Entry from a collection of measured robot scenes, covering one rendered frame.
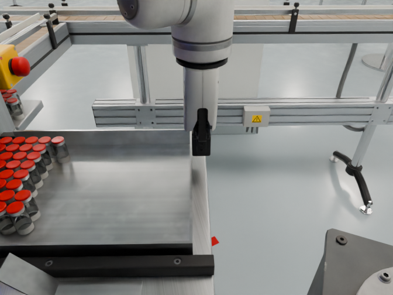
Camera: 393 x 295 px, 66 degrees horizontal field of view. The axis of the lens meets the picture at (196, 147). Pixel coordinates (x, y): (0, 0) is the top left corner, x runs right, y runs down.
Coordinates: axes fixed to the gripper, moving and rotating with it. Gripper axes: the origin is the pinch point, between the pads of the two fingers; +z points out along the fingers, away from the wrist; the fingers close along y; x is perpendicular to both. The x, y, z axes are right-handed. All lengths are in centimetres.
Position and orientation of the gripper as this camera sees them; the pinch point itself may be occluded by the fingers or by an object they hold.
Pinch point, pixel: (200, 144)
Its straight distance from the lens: 52.3
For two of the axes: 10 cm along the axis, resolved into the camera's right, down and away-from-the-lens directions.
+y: 0.2, 5.8, -8.1
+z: 0.0, 8.1, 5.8
